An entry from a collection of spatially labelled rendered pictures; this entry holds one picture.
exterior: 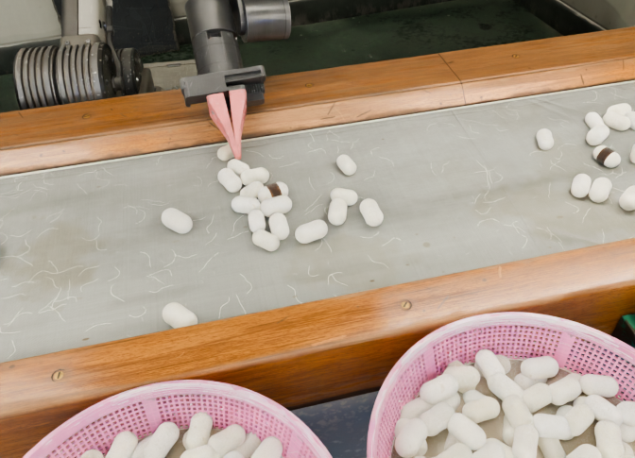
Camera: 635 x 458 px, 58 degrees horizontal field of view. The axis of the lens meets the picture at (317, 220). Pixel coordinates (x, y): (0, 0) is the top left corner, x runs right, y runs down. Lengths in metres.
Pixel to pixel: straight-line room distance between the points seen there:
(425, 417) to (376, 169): 0.33
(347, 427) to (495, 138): 0.42
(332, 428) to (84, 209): 0.37
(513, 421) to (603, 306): 0.16
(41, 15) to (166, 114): 1.93
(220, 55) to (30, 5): 2.00
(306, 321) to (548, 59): 0.58
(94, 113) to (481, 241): 0.52
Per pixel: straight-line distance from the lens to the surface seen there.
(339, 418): 0.57
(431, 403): 0.52
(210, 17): 0.75
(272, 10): 0.77
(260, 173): 0.68
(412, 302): 0.54
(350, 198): 0.65
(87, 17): 0.99
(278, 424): 0.48
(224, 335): 0.52
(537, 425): 0.52
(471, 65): 0.90
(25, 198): 0.76
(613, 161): 0.77
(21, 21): 2.71
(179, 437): 0.52
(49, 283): 0.65
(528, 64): 0.92
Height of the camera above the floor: 1.18
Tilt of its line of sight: 43 degrees down
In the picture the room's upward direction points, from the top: 2 degrees counter-clockwise
